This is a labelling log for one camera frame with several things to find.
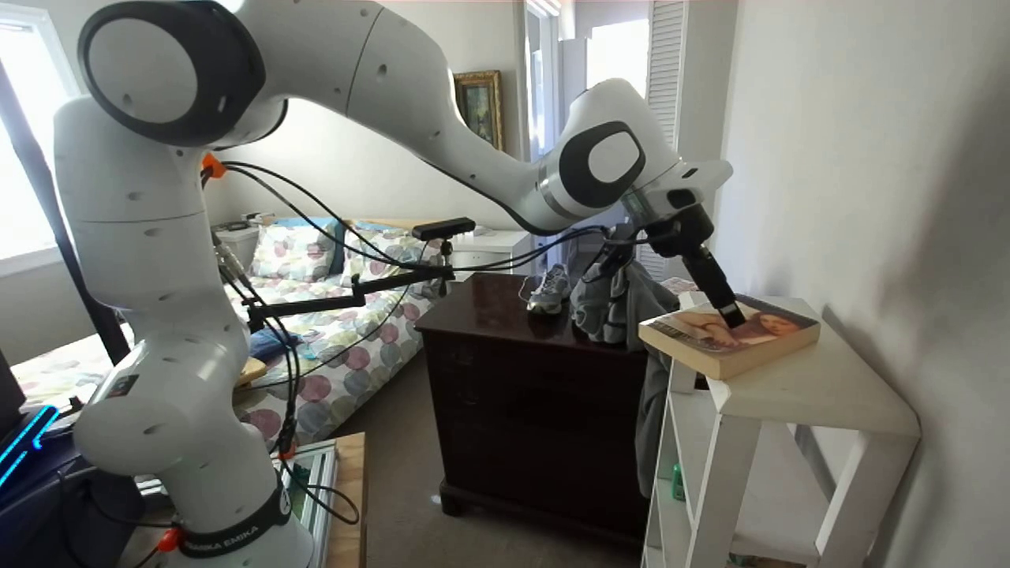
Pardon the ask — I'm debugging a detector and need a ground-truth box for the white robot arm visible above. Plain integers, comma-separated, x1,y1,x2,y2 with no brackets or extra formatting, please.
54,0,742,568

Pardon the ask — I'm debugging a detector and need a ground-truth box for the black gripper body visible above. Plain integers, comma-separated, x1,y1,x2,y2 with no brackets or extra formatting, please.
648,206,713,257

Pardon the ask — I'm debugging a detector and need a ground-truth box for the gold framed picture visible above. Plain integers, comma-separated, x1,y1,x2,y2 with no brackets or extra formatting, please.
455,69,504,147

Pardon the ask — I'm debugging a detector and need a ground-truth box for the grey sneaker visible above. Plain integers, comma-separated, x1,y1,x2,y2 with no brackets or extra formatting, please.
527,264,571,323

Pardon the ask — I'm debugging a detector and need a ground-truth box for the small green bottle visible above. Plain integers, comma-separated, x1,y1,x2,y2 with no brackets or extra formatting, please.
670,463,686,503

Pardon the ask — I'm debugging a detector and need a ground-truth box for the floral pillow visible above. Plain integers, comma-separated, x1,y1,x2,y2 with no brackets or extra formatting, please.
252,222,341,281

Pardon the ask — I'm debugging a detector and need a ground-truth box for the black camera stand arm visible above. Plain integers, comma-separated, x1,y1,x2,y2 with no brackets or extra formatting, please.
247,218,476,329

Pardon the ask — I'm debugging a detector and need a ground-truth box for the dark wooden dresser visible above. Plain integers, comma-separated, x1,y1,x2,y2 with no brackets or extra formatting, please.
417,274,648,546

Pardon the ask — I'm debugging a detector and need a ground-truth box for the paperback book with orange cover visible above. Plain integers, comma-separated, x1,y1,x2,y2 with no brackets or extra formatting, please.
637,301,822,380

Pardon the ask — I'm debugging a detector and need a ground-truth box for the grey hoodie garment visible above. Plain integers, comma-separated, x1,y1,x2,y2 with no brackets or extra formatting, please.
571,254,680,496

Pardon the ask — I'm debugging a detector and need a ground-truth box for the white shelf unit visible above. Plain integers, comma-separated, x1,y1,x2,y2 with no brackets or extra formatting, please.
640,298,917,568

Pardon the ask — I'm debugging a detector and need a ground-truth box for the bed with floral duvet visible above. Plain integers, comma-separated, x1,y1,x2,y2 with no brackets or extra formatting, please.
13,222,442,442

